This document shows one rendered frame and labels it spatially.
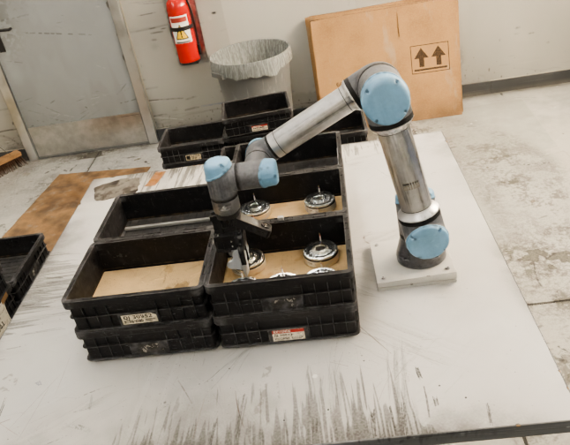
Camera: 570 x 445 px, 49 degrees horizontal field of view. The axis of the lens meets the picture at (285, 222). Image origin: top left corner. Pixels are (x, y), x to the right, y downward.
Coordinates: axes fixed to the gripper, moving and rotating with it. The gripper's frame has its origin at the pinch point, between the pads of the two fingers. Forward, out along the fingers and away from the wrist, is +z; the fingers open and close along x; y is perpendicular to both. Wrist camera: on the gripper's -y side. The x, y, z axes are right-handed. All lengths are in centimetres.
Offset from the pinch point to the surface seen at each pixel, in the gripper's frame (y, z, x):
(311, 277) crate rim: -18.7, -7.6, 19.5
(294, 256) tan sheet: -13.4, 2.0, -5.2
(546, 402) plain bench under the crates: -69, 15, 49
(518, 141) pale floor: -153, 85, -221
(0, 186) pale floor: 218, 84, -273
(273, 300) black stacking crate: -7.8, -0.9, 18.4
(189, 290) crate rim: 13.8, -7.5, 18.0
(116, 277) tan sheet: 42.4, 2.0, -7.1
